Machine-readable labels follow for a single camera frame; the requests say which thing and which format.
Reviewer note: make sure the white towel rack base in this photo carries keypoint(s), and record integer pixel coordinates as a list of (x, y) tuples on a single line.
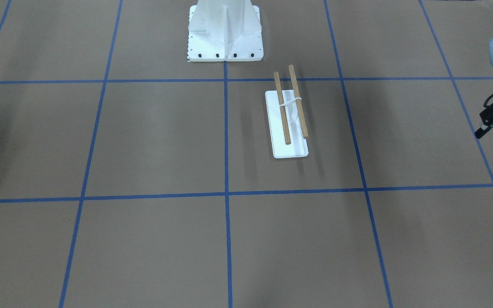
[(298, 146)]

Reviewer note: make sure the wooden rack rod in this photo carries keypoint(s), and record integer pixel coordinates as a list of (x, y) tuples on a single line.
[(298, 102), (282, 108)]

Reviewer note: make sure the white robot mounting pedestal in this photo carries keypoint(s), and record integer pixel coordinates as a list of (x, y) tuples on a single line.
[(224, 30)]

